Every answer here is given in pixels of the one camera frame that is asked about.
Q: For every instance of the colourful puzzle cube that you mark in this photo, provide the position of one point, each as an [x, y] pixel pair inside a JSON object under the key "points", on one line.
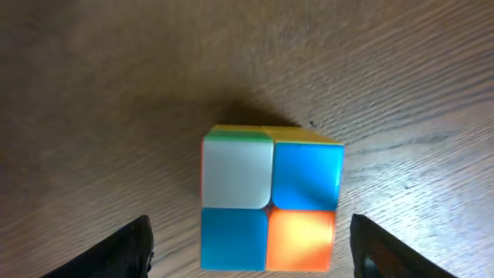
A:
{"points": [[269, 198]]}

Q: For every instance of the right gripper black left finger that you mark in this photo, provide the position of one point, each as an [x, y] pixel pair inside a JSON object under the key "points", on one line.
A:
{"points": [[127, 253]]}

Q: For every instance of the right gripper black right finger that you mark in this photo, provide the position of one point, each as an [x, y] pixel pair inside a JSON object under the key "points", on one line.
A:
{"points": [[378, 254]]}

